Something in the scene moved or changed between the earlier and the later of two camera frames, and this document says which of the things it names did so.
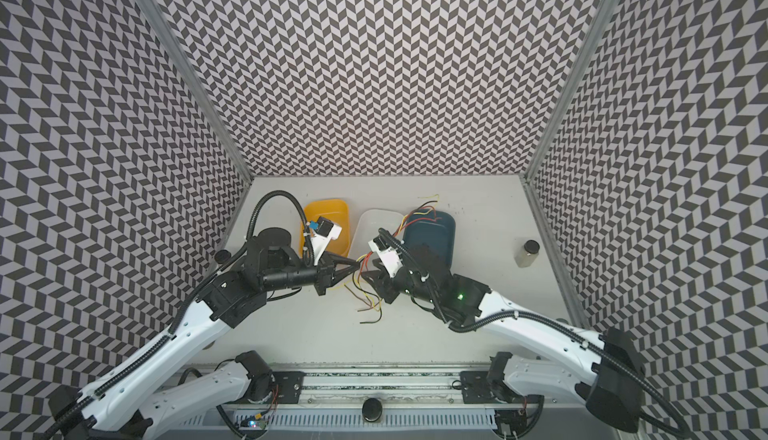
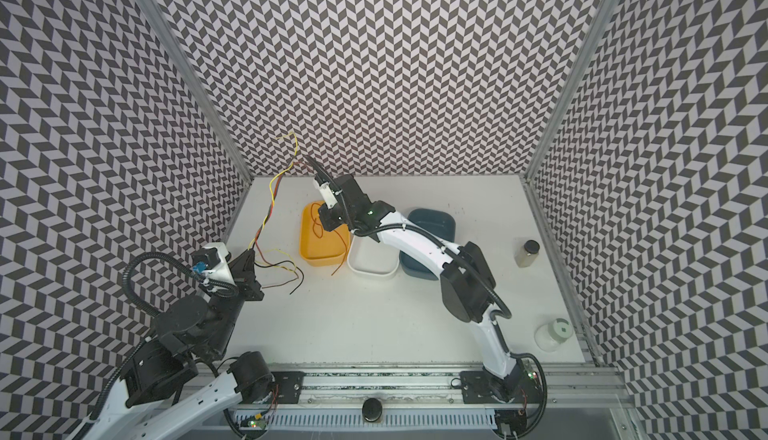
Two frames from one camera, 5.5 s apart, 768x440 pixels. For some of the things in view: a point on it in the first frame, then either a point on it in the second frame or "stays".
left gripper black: (326, 272) -> (246, 282)
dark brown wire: (352, 278) -> (257, 236)
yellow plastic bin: (336, 210) stays
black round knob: (372, 409) stays
